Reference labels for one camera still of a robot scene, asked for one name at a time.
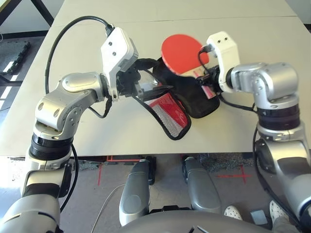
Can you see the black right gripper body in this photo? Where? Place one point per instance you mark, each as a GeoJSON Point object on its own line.
{"type": "Point", "coordinates": [215, 78]}

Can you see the grey robot torso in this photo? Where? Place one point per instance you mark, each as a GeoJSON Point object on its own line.
{"type": "Point", "coordinates": [194, 223]}

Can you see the small grey floor pedal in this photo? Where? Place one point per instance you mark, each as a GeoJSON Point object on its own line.
{"type": "Point", "coordinates": [258, 217]}

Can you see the grey trouser leg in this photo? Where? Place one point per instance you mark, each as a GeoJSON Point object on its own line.
{"type": "Point", "coordinates": [283, 225]}

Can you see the red and black paddle case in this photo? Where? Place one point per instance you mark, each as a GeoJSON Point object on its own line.
{"type": "Point", "coordinates": [201, 106]}

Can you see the silver robot leg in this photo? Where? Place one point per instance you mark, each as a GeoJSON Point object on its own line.
{"type": "Point", "coordinates": [133, 194]}
{"type": "Point", "coordinates": [201, 187]}

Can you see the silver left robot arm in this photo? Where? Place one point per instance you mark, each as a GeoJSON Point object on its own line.
{"type": "Point", "coordinates": [60, 102]}

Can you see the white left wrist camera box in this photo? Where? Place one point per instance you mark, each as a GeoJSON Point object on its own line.
{"type": "Point", "coordinates": [116, 48]}

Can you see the silver robot left leg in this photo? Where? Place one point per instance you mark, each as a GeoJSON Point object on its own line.
{"type": "Point", "coordinates": [133, 194]}

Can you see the red ping-pong paddle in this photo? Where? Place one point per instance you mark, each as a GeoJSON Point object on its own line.
{"type": "Point", "coordinates": [179, 51]}

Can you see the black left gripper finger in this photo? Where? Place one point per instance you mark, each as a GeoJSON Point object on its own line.
{"type": "Point", "coordinates": [147, 63]}
{"type": "Point", "coordinates": [158, 91]}

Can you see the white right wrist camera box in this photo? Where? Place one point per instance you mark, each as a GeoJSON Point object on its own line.
{"type": "Point", "coordinates": [223, 46]}

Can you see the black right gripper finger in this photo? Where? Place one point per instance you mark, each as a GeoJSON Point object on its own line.
{"type": "Point", "coordinates": [202, 78]}

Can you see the white perforated clog shoe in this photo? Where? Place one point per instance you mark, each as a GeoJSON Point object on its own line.
{"type": "Point", "coordinates": [278, 210]}
{"type": "Point", "coordinates": [232, 213]}

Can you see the dark speckled floor mat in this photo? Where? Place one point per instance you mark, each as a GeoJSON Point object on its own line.
{"type": "Point", "coordinates": [218, 162]}

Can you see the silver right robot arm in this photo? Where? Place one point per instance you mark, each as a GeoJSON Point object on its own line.
{"type": "Point", "coordinates": [272, 80]}

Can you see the black floor mat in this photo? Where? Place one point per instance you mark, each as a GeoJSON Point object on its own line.
{"type": "Point", "coordinates": [14, 55]}

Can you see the red tape strip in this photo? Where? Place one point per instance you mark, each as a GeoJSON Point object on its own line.
{"type": "Point", "coordinates": [99, 174]}

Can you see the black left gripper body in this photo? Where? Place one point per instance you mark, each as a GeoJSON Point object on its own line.
{"type": "Point", "coordinates": [126, 82]}

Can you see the silver robot right leg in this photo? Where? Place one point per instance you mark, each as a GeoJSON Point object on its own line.
{"type": "Point", "coordinates": [201, 187]}

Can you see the black metal frame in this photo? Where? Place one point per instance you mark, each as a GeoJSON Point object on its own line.
{"type": "Point", "coordinates": [43, 11]}

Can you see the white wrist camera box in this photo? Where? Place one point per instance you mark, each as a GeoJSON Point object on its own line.
{"type": "Point", "coordinates": [116, 48]}
{"type": "Point", "coordinates": [223, 46]}

